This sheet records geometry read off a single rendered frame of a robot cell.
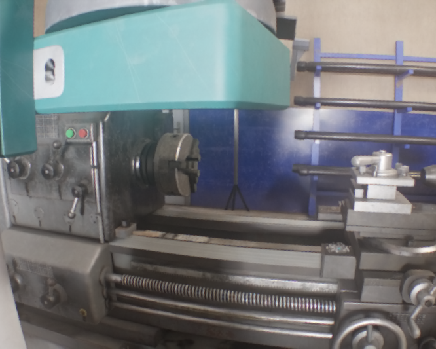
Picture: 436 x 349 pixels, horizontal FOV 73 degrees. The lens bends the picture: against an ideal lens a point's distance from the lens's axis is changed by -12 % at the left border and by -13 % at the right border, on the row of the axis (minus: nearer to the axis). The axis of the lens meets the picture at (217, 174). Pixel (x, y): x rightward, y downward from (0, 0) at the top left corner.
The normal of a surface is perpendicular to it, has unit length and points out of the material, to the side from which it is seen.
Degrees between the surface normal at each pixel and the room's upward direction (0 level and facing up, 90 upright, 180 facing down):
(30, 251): 32
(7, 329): 90
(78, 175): 90
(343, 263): 90
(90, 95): 90
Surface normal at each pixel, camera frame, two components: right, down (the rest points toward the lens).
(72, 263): -0.14, -0.73
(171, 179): -0.24, 0.44
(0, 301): 0.92, 0.07
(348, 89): -0.25, 0.18
